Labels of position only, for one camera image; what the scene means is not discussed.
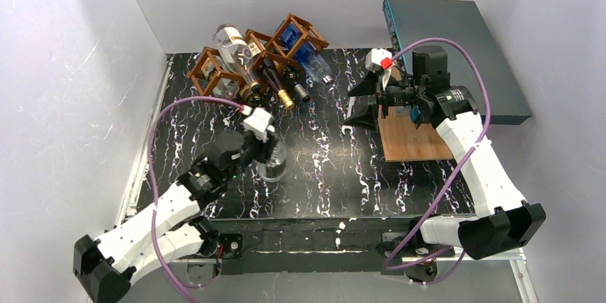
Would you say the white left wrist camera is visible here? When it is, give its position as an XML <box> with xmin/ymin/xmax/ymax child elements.
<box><xmin>242</xmin><ymin>105</ymin><xmax>275</xmax><ymax>143</ymax></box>

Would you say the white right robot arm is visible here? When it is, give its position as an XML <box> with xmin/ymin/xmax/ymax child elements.
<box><xmin>347</xmin><ymin>45</ymin><xmax>546</xmax><ymax>259</ymax></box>

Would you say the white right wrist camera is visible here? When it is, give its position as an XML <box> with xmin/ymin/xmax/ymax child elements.
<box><xmin>364</xmin><ymin>48</ymin><xmax>392</xmax><ymax>71</ymax></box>

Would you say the blue transparent bottle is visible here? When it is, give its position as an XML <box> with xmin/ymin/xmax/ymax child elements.
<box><xmin>280</xmin><ymin>23</ymin><xmax>334</xmax><ymax>86</ymax></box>

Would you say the silver wrench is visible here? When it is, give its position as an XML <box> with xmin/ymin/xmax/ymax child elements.
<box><xmin>341</xmin><ymin>111</ymin><xmax>353</xmax><ymax>135</ymax></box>

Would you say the clear bottle white gold label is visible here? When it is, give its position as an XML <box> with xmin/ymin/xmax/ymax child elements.
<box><xmin>212</xmin><ymin>24</ymin><xmax>262</xmax><ymax>94</ymax></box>

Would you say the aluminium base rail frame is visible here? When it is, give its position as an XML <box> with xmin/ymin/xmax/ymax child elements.
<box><xmin>87</xmin><ymin>54</ymin><xmax>541</xmax><ymax>303</ymax></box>

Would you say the wooden board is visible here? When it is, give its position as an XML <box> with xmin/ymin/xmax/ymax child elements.
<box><xmin>376</xmin><ymin>67</ymin><xmax>452</xmax><ymax>162</ymax></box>

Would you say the brown wooden wine rack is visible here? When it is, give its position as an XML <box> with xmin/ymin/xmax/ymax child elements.
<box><xmin>187</xmin><ymin>13</ymin><xmax>329</xmax><ymax>103</ymax></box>

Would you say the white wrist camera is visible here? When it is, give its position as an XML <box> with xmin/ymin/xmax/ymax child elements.
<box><xmin>242</xmin><ymin>105</ymin><xmax>275</xmax><ymax>143</ymax></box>
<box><xmin>364</xmin><ymin>48</ymin><xmax>392</xmax><ymax>71</ymax></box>

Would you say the dark wine bottle gold cap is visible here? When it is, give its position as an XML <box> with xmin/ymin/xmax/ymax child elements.
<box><xmin>259</xmin><ymin>58</ymin><xmax>294</xmax><ymax>110</ymax></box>

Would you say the teal metal box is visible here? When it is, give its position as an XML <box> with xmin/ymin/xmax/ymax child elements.
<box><xmin>382</xmin><ymin>0</ymin><xmax>532</xmax><ymax>125</ymax></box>

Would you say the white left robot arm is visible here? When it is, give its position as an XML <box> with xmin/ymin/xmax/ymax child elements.
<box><xmin>73</xmin><ymin>130</ymin><xmax>280</xmax><ymax>302</ymax></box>

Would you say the clear bottle silver cap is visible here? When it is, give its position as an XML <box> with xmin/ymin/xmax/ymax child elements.
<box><xmin>256</xmin><ymin>141</ymin><xmax>287</xmax><ymax>182</ymax></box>

